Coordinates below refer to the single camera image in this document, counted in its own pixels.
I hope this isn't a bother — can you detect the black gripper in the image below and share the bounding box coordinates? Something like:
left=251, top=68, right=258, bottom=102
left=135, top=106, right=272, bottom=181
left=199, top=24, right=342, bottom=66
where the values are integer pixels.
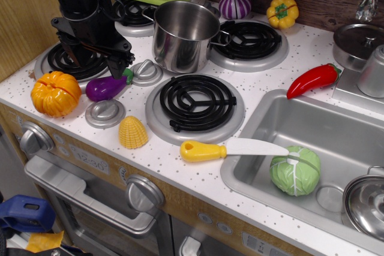
left=51, top=0, right=134, bottom=79

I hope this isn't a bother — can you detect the purple toy eggplant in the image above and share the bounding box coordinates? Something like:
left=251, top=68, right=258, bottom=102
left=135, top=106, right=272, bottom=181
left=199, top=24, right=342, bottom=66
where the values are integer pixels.
left=85, top=68, right=134, bottom=102

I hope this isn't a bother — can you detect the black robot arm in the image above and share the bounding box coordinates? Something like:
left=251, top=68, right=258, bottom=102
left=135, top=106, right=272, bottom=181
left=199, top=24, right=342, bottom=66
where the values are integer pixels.
left=51, top=0, right=134, bottom=79

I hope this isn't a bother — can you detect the stainless steel pot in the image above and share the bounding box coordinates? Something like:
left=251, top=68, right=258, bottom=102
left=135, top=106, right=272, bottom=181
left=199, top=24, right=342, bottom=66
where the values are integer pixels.
left=142, top=1, right=233, bottom=74

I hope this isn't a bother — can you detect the steel pot with lid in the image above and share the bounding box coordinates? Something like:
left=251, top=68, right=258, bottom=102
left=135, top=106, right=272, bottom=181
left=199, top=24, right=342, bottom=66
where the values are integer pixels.
left=333, top=23, right=383, bottom=72

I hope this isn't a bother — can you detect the steel pan in sink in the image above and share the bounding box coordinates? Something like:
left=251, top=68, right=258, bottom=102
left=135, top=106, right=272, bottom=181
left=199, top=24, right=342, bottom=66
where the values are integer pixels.
left=341, top=165, right=383, bottom=241

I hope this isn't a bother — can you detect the front left black burner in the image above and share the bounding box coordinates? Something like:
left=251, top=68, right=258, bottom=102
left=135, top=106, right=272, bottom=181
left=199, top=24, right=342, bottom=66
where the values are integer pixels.
left=34, top=43, right=111, bottom=94

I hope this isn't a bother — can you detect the black burner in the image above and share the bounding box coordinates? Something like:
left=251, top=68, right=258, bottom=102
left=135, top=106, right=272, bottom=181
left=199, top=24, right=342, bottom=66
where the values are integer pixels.
left=208, top=20, right=289, bottom=73
left=34, top=43, right=111, bottom=94
left=113, top=0, right=156, bottom=38
left=145, top=74, right=245, bottom=145

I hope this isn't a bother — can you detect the upper silver stove knob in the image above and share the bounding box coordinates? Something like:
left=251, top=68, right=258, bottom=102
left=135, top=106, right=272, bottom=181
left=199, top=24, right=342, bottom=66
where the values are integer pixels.
left=130, top=59, right=163, bottom=86

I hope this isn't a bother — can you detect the silver stove knob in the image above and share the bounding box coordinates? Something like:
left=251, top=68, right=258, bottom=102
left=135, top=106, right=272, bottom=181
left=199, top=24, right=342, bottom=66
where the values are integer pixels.
left=130, top=59, right=163, bottom=86
left=85, top=99, right=126, bottom=129

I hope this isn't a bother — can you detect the orange toy pumpkin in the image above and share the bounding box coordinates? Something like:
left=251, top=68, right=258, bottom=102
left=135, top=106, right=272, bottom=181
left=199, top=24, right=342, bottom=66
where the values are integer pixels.
left=31, top=71, right=82, bottom=118

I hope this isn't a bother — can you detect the back left black burner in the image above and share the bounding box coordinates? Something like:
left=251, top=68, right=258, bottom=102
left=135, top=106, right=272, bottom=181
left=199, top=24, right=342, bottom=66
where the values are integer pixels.
left=113, top=0, right=156, bottom=38

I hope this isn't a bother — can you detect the lower silver stove knob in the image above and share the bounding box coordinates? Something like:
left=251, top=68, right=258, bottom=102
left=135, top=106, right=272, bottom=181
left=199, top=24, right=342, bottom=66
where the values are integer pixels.
left=85, top=99, right=126, bottom=129

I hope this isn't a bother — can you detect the yellow toy corn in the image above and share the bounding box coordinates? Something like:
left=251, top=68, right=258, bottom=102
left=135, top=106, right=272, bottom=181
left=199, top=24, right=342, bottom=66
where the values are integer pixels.
left=119, top=116, right=148, bottom=149

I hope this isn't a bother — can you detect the left oven dial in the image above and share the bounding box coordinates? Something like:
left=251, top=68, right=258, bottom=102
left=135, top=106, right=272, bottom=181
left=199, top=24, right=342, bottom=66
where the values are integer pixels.
left=20, top=121, right=55, bottom=155

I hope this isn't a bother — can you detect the oven dial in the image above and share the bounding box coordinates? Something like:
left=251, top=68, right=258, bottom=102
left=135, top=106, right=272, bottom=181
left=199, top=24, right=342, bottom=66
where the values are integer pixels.
left=20, top=121, right=55, bottom=155
left=125, top=174, right=165, bottom=215

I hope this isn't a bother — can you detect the front right black burner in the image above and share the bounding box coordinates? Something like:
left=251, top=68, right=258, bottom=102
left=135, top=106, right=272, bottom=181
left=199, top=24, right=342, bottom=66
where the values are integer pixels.
left=145, top=74, right=245, bottom=145

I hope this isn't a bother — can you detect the right oven dial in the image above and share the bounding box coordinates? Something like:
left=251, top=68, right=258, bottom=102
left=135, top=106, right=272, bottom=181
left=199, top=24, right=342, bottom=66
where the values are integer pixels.
left=125, top=174, right=165, bottom=215

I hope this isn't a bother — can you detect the purple striped toy onion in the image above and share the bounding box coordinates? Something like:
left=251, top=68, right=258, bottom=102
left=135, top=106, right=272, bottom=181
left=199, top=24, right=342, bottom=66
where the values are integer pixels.
left=218, top=0, right=251, bottom=20

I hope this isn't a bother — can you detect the back right black burner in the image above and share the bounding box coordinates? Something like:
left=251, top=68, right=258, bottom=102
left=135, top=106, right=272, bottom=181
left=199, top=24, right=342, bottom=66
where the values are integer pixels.
left=208, top=20, right=289, bottom=73

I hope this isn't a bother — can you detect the blue clamp tool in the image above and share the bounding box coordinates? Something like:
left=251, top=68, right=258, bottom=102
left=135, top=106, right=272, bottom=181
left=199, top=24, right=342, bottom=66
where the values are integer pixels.
left=1, top=195, right=56, bottom=233

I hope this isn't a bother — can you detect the yellow toy bell pepper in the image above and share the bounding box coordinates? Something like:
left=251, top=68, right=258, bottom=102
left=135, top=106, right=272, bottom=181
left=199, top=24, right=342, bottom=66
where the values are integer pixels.
left=266, top=0, right=299, bottom=30

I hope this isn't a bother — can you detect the red toy chili pepper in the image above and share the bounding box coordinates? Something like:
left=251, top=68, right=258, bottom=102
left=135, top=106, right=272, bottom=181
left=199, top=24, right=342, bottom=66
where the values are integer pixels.
left=286, top=64, right=341, bottom=99

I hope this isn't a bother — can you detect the green toy cabbage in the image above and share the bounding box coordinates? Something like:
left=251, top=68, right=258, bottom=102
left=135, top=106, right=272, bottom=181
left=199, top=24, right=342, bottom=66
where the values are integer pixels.
left=269, top=146, right=321, bottom=197

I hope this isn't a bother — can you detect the silver sink basin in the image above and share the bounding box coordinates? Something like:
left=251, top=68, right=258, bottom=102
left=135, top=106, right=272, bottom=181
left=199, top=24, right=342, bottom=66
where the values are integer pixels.
left=221, top=90, right=383, bottom=255

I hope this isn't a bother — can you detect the silver kettle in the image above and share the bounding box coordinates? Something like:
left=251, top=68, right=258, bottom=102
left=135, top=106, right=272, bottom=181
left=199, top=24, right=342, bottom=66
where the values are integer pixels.
left=357, top=45, right=383, bottom=98

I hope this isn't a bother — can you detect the silver oven door handle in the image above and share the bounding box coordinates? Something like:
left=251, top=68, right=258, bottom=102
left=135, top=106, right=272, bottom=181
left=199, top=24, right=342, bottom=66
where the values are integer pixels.
left=25, top=156, right=157, bottom=238

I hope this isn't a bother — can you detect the yellow handled toy knife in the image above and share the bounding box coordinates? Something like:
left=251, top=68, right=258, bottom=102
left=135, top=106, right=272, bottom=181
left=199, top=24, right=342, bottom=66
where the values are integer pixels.
left=179, top=138, right=290, bottom=162

